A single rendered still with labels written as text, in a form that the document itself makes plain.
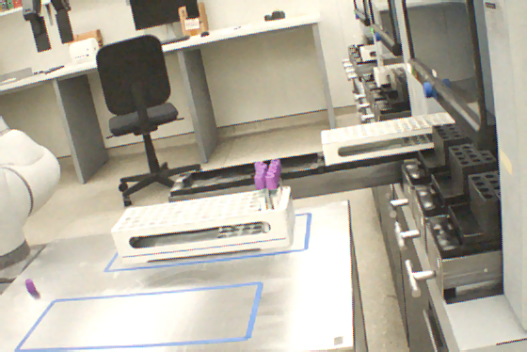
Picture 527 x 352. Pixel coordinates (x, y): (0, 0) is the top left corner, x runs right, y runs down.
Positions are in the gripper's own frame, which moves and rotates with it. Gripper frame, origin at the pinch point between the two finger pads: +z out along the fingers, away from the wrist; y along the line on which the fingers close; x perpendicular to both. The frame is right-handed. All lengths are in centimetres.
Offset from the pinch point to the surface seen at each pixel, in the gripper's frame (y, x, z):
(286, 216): 32, 44, 34
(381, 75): -76, 71, 35
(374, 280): -95, 59, 120
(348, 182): -3, 54, 43
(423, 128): -5, 72, 34
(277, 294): 47, 43, 39
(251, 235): 32, 38, 36
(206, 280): 40, 32, 39
